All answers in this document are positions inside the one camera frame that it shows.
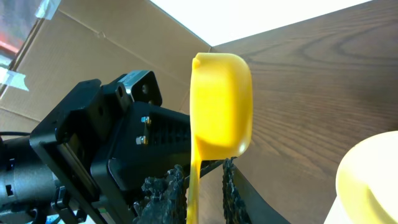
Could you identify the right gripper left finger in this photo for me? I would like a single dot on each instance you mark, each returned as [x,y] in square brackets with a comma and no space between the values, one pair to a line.
[164,199]

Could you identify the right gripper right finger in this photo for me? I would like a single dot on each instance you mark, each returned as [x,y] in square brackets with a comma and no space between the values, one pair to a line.
[241,201]

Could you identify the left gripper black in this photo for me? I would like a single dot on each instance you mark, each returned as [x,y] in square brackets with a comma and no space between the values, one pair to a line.
[102,141]

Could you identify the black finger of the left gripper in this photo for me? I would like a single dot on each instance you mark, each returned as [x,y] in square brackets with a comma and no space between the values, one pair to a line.
[208,166]

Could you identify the yellow measuring scoop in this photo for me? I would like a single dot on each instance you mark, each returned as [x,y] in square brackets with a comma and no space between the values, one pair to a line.
[221,115]

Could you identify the white digital kitchen scale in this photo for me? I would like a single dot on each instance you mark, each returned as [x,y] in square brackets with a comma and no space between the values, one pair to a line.
[336,214]

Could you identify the yellow bowl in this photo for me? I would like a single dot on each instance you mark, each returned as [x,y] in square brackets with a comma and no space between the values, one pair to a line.
[366,181]

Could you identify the cardboard box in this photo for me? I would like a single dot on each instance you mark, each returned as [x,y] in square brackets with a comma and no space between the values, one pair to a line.
[102,40]

